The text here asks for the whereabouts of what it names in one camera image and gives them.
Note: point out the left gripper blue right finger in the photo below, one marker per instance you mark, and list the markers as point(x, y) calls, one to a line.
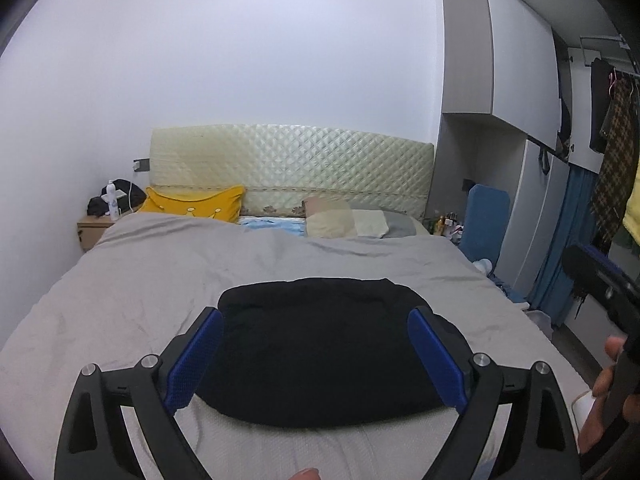
point(445, 355)

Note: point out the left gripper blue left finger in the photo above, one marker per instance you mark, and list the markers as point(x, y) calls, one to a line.
point(187, 357)

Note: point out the black puffer jacket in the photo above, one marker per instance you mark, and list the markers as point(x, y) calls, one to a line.
point(317, 353)

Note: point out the person's right hand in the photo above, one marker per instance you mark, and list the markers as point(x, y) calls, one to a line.
point(593, 428)

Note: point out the person's left hand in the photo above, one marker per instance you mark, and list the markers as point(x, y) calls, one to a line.
point(307, 474)

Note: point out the plaid hanging garment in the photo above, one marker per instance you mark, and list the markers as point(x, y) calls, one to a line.
point(619, 165)

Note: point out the grey bed cover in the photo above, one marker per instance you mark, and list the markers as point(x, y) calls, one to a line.
point(152, 274)

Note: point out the blue padded chair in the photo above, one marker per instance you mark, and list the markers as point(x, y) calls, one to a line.
point(485, 221)

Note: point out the bottles on right nightstand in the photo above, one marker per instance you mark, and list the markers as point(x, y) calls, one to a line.
point(446, 225)

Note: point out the wooden bedside table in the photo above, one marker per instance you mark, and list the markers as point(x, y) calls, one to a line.
point(90, 229)

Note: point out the yellow pillow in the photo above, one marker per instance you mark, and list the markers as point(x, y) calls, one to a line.
point(223, 205)

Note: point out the beige and grey pillow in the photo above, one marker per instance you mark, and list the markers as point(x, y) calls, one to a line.
point(331, 219)

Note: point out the white spray bottle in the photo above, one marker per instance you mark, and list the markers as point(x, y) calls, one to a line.
point(112, 201)

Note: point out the black bag on nightstand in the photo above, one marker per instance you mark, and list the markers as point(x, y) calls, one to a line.
point(119, 194)

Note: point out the light blue bed sheet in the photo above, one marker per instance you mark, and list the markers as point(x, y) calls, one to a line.
point(294, 226)

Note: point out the cream quilted headboard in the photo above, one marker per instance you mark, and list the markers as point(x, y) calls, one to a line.
point(279, 166)

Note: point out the wall power socket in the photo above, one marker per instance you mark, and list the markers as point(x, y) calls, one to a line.
point(141, 165)

